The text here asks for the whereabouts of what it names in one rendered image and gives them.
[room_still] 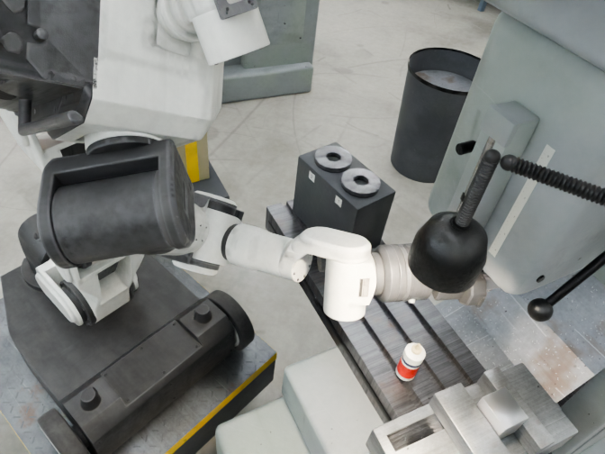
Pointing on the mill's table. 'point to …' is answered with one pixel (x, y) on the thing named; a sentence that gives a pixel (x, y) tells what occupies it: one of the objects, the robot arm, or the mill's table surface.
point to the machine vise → (417, 431)
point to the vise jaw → (465, 422)
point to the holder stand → (341, 194)
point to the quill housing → (577, 243)
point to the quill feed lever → (538, 312)
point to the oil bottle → (410, 361)
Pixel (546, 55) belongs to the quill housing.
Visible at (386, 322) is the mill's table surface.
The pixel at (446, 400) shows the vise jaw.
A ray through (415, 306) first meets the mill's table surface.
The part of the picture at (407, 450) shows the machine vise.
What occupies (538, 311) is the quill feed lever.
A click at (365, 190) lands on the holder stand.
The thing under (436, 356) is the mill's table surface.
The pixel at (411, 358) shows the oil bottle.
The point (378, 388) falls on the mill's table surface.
